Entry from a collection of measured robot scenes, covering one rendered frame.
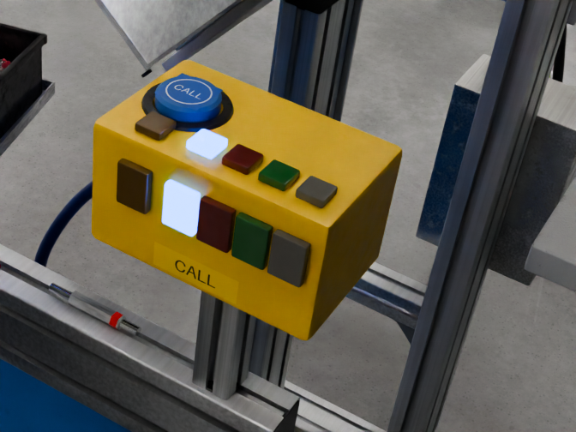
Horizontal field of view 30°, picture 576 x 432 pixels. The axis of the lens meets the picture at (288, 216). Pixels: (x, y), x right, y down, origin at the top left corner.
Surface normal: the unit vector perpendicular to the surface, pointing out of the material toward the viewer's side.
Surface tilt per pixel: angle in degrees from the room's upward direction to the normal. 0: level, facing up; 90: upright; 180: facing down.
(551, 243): 0
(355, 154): 0
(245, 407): 0
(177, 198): 90
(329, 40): 90
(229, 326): 90
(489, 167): 90
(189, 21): 55
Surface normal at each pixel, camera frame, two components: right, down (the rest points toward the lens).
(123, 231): -0.49, 0.49
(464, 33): 0.13, -0.78
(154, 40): 0.16, 0.07
